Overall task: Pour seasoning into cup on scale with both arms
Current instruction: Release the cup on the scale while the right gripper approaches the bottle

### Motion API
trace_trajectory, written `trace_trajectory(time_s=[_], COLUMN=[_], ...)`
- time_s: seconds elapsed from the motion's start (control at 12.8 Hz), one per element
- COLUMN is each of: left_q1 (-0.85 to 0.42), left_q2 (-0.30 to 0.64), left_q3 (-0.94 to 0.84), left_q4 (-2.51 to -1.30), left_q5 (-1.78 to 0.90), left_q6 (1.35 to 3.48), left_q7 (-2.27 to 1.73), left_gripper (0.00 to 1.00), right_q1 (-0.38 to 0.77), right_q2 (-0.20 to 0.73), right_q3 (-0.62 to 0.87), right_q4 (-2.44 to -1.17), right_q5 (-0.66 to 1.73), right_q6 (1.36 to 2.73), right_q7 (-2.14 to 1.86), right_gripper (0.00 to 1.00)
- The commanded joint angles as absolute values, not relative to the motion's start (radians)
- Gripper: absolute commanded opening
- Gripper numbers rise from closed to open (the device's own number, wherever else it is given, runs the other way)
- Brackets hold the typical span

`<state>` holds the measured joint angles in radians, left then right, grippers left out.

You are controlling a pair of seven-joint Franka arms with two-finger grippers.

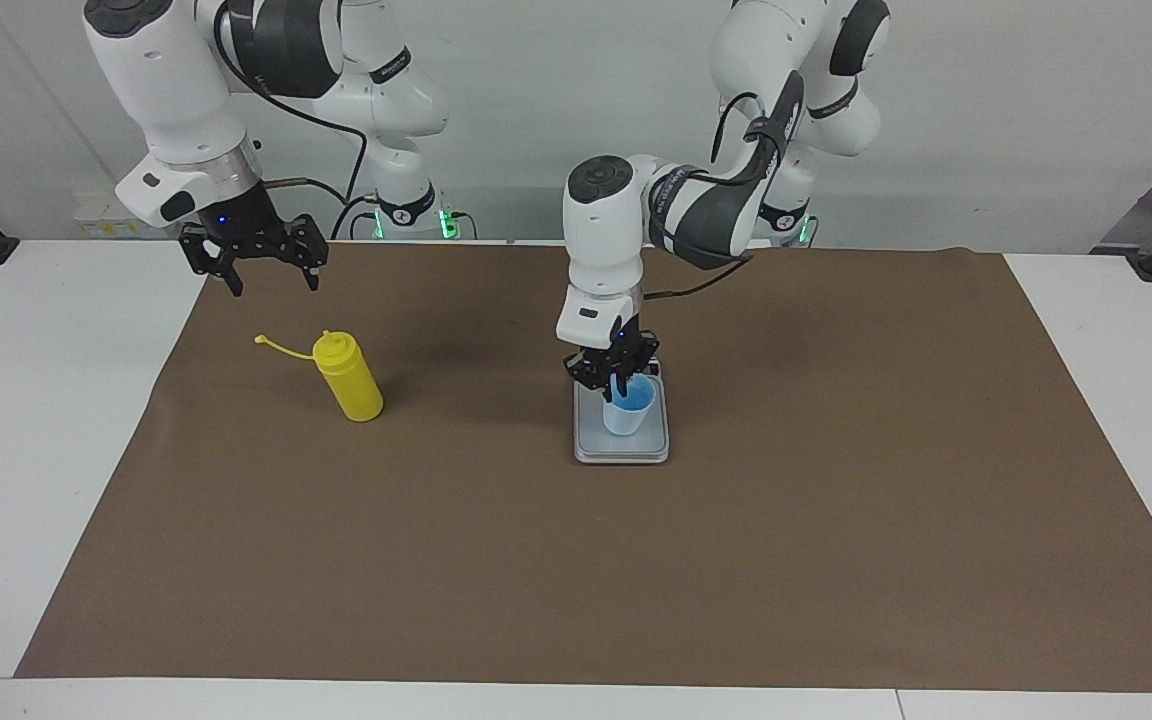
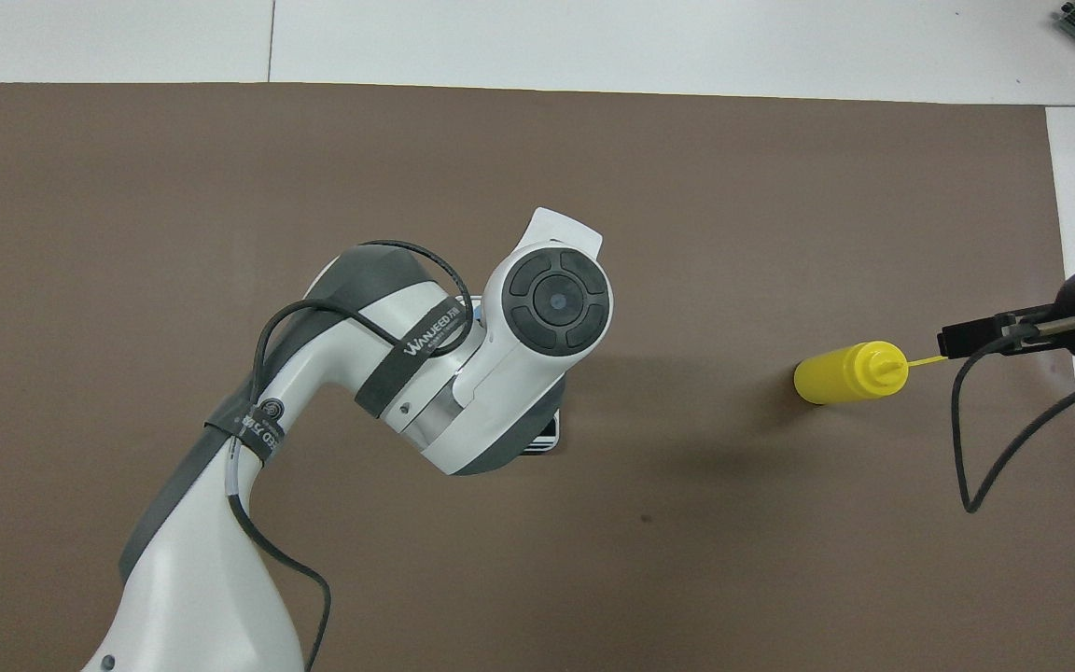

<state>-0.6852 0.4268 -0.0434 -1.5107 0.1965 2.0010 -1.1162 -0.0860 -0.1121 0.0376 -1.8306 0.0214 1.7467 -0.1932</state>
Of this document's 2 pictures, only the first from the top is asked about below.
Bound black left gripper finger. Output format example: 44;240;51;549
564;358;609;403
616;350;661;406

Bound silver digital kitchen scale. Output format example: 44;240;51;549
573;353;671;466

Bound light blue plastic cup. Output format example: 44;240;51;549
603;373;657;437

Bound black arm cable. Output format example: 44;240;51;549
214;0;372;211
636;68;807;299

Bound white wall socket boxes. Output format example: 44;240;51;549
74;195;142;239

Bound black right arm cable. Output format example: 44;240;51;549
214;0;372;211

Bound black base cable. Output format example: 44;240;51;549
331;195;382;241

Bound brown paper table mat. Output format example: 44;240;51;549
14;240;1152;693

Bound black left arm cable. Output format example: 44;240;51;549
636;68;807;299

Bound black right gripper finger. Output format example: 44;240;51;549
179;225;244;298
281;213;329;293

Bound yellow squeeze bottle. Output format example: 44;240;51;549
254;330;385;423

